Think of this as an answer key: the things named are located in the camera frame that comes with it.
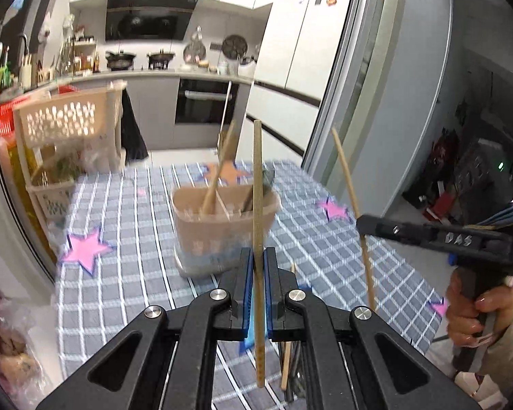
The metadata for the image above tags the black built-in oven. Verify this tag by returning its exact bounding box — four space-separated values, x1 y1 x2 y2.
175 79 239 126

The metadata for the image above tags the beige plastic utensil holder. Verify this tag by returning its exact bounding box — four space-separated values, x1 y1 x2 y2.
170 180 282 279

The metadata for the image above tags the wooden chopstick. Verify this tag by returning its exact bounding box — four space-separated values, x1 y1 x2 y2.
253 120 266 388
331 127 376 311

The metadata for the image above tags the red plastic basket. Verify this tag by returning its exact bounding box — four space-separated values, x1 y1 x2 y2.
0 95 30 137

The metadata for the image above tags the black range hood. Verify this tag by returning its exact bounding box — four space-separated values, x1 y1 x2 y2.
104 0 199 41

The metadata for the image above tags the bag of nuts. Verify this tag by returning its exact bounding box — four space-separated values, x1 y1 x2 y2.
0 300 39 390

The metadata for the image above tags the operator right hand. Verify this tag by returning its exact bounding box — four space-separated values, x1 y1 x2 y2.
446 269 513 347

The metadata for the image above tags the beige perforated storage rack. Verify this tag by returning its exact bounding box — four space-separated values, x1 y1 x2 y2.
13 80 127 229

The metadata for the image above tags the black pot on stove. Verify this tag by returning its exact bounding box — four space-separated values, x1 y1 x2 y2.
147 50 175 70

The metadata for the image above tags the black wok on stove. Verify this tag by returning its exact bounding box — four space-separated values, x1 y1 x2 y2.
105 51 136 71

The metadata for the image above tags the white refrigerator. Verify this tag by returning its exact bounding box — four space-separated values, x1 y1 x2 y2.
236 0 380 164

